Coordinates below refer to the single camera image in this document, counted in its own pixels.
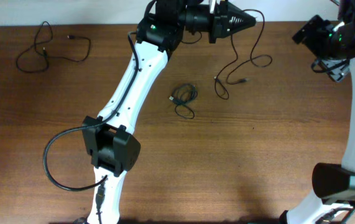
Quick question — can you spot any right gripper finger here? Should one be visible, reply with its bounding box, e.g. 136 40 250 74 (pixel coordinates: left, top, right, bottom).
292 15 333 52
312 58 350 82

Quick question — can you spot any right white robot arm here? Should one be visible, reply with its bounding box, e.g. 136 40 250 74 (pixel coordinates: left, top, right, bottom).
278 0 355 223

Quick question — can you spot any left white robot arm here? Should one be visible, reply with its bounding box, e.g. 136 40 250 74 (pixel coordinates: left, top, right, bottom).
82 1 256 223

